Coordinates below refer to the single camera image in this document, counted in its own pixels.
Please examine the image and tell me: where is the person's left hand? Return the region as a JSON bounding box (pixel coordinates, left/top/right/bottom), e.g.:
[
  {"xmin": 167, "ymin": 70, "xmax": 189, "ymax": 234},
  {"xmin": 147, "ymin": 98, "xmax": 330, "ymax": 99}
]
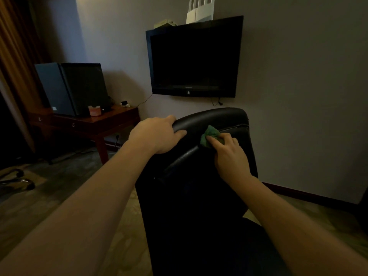
[{"xmin": 128, "ymin": 115, "xmax": 187, "ymax": 155}]

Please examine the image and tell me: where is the black leather chair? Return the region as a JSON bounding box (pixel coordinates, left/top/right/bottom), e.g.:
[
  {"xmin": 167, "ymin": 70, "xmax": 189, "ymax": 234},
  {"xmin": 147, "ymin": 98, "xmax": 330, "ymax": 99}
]
[{"xmin": 135, "ymin": 107, "xmax": 291, "ymax": 276}]

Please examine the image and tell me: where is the green cleaning cloth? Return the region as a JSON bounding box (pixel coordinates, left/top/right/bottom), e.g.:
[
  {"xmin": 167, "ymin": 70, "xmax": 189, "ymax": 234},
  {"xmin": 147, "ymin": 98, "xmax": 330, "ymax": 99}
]
[{"xmin": 200, "ymin": 125, "xmax": 225, "ymax": 148}]

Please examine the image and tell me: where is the dark red baseboard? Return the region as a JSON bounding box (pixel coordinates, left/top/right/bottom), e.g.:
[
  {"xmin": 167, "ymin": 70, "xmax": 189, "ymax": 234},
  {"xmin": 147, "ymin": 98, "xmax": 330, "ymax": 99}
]
[{"xmin": 105, "ymin": 142, "xmax": 360, "ymax": 212}]

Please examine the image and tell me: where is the person's right forearm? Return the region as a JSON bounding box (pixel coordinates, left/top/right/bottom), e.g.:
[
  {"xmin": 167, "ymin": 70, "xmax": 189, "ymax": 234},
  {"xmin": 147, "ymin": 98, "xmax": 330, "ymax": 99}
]
[{"xmin": 230, "ymin": 175, "xmax": 368, "ymax": 276}]

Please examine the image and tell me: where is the dark red wooden table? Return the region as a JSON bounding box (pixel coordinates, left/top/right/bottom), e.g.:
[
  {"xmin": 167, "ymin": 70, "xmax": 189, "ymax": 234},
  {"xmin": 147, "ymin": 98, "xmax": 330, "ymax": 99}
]
[{"xmin": 28, "ymin": 105, "xmax": 141, "ymax": 165}]

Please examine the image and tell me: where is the white router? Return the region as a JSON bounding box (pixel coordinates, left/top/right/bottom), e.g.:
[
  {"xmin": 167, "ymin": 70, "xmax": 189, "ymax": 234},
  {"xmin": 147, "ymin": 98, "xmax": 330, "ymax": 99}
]
[{"xmin": 186, "ymin": 0, "xmax": 215, "ymax": 25}]

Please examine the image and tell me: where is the person's right hand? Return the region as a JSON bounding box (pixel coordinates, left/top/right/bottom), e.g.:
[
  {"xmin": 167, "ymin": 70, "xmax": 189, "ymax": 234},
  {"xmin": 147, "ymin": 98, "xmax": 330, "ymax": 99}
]
[{"xmin": 205, "ymin": 133, "xmax": 253, "ymax": 184}]

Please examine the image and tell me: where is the black mini fridge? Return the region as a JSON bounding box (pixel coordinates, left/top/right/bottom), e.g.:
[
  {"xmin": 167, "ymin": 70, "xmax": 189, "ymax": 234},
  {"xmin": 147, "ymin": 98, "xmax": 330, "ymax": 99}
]
[{"xmin": 34, "ymin": 62, "xmax": 111, "ymax": 117}]

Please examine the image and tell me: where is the black wall television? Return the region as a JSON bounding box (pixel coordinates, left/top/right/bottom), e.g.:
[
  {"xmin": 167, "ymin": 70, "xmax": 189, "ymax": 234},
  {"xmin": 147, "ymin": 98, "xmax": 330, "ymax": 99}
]
[{"xmin": 146, "ymin": 15, "xmax": 244, "ymax": 98}]

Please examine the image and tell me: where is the brown curtain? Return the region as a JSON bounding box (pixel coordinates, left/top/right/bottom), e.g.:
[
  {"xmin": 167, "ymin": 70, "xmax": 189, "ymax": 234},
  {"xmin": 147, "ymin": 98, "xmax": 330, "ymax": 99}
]
[{"xmin": 0, "ymin": 0, "xmax": 46, "ymax": 153}]

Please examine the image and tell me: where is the person's left forearm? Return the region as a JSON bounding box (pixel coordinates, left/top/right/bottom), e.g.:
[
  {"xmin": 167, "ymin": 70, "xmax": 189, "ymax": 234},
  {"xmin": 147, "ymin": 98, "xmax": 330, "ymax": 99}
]
[{"xmin": 0, "ymin": 140, "xmax": 153, "ymax": 276}]

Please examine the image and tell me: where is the black swivel chair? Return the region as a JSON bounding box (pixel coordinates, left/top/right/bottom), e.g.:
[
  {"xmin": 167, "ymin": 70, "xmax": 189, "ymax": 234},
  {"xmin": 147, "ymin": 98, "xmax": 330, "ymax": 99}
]
[{"xmin": 0, "ymin": 92, "xmax": 36, "ymax": 191}]

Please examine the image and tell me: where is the small pale box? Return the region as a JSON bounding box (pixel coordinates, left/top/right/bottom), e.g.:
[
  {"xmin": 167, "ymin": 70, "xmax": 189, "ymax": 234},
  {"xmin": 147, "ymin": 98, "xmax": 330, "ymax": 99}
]
[{"xmin": 154, "ymin": 19, "xmax": 177, "ymax": 28}]

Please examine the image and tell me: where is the thin black cable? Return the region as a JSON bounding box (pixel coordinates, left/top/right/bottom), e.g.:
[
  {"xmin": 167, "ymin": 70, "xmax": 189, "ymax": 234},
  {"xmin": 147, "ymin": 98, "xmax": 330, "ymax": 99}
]
[{"xmin": 135, "ymin": 94, "xmax": 153, "ymax": 108}]

